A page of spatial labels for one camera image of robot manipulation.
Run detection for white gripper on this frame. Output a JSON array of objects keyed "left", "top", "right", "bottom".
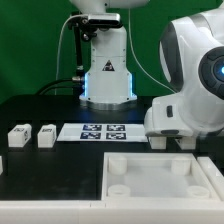
[{"left": 144, "top": 96, "right": 193, "bottom": 137}]

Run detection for white square tabletop part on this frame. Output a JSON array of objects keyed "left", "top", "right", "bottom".
[{"left": 101, "top": 153, "right": 224, "bottom": 201}]

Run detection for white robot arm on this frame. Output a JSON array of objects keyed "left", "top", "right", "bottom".
[{"left": 70, "top": 0, "right": 224, "bottom": 137}]

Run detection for white right obstacle bar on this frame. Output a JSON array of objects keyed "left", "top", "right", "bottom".
[{"left": 197, "top": 157, "right": 224, "bottom": 199}]

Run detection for white obstacle bar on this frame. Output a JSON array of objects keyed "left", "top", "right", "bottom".
[
  {"left": 197, "top": 157, "right": 224, "bottom": 199},
  {"left": 0, "top": 199, "right": 224, "bottom": 224}
]

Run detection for white sheet with fiducial markers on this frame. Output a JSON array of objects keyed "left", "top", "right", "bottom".
[{"left": 57, "top": 123, "right": 147, "bottom": 142}]

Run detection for white front obstacle bar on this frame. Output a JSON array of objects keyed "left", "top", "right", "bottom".
[{"left": 0, "top": 199, "right": 224, "bottom": 224}]

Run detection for white left obstacle piece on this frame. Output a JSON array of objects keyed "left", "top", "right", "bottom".
[{"left": 0, "top": 156, "right": 3, "bottom": 176}]

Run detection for black mounted camera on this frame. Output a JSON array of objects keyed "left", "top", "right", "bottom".
[{"left": 81, "top": 13, "right": 121, "bottom": 28}]

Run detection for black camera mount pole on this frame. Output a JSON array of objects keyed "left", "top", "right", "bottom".
[{"left": 68, "top": 12, "right": 97, "bottom": 94}]

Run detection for black base cables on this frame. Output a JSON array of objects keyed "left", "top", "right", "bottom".
[{"left": 35, "top": 76, "right": 86, "bottom": 96}]

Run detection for grey cable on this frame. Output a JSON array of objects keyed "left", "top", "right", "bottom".
[{"left": 54, "top": 14, "right": 84, "bottom": 96}]

